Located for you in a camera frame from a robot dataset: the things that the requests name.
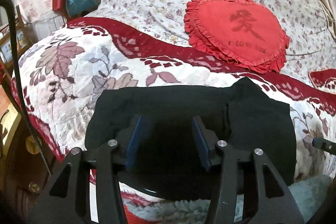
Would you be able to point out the black pants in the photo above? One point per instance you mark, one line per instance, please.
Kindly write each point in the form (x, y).
(167, 164)

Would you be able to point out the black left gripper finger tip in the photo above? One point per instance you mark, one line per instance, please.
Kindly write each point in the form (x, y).
(324, 145)

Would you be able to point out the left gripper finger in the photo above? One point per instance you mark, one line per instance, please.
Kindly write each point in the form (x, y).
(267, 198)
(66, 197)

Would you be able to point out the red heart ruffled pillow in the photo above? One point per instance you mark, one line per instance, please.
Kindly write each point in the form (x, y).
(241, 32)

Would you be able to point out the red white floral fleece blanket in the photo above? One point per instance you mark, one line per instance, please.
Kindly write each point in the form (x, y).
(64, 74)

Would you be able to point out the wooden bedside cabinet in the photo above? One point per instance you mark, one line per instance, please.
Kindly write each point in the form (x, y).
(23, 175)

